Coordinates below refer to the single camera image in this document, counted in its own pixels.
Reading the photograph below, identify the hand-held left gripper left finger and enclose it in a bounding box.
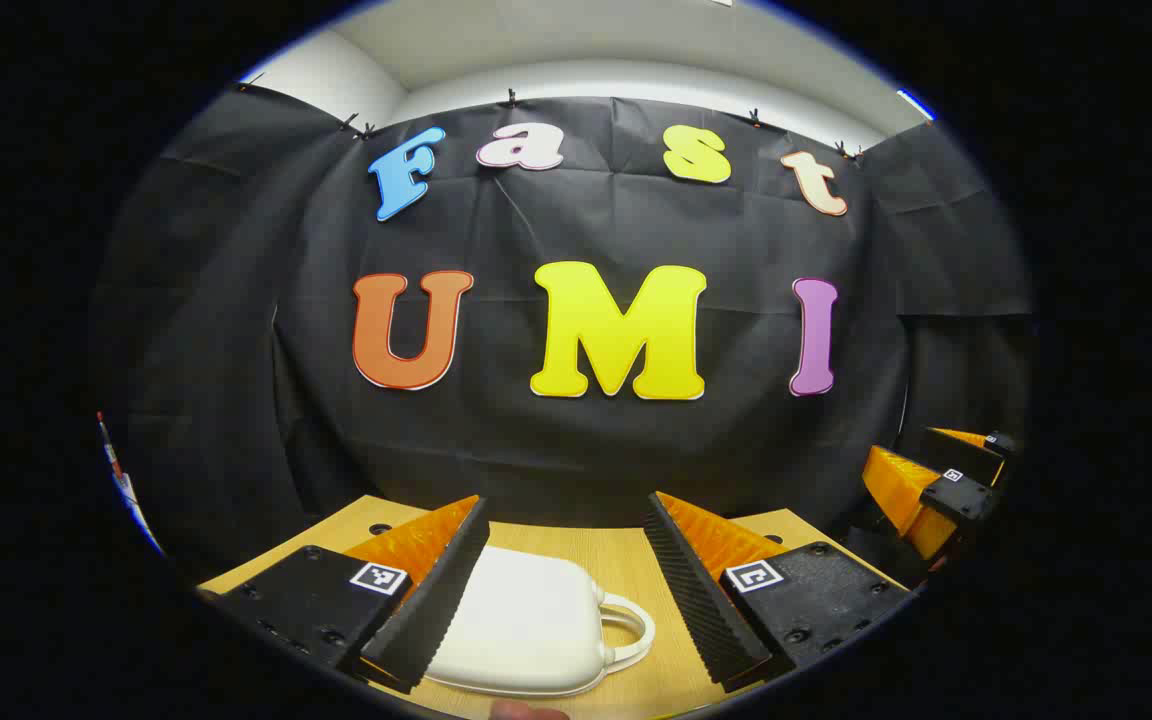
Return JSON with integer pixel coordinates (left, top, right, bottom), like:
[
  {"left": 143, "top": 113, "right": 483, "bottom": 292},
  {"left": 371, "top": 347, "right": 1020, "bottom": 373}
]
[{"left": 198, "top": 495, "right": 492, "bottom": 694}]

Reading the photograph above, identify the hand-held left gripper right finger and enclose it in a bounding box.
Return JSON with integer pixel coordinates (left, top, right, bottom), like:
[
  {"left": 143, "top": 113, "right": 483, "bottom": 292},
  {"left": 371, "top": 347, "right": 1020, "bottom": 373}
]
[{"left": 644, "top": 490, "right": 912, "bottom": 692}]

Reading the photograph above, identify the white suitcase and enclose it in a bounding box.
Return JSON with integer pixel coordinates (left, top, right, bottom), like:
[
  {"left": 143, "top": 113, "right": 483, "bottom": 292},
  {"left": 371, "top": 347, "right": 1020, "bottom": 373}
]
[{"left": 423, "top": 545, "right": 657, "bottom": 698}]

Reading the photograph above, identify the black backdrop cloth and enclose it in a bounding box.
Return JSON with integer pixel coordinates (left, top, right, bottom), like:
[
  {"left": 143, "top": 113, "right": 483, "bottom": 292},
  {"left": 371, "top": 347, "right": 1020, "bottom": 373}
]
[{"left": 91, "top": 85, "right": 1037, "bottom": 591}]

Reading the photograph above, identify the colourful printed banner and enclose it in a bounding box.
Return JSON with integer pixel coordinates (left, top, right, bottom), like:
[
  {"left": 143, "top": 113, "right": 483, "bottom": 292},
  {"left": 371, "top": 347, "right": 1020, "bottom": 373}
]
[{"left": 96, "top": 410, "right": 167, "bottom": 556}]

